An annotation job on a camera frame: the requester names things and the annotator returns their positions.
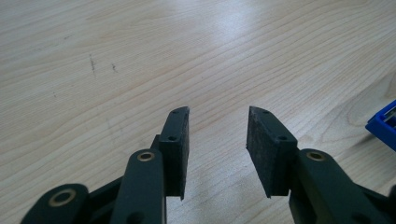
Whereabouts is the blue stapler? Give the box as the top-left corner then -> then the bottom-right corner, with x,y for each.
364,99 -> 396,153

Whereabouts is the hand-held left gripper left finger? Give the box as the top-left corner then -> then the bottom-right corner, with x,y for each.
109,105 -> 191,224

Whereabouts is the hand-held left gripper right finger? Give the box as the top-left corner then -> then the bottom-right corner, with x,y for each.
245,105 -> 390,224

